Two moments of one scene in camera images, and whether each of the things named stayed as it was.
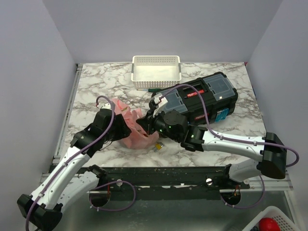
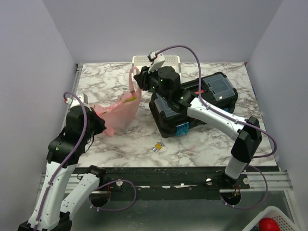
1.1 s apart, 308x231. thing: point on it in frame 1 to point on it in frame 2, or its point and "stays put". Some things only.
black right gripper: (148, 121) to (142, 78)
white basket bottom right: (286, 223) stays put
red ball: (268, 224) stays put
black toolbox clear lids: (211, 98) stays put
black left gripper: (123, 130) to (101, 121)
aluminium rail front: (269, 184) stays put
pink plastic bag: (138, 138) to (118, 118)
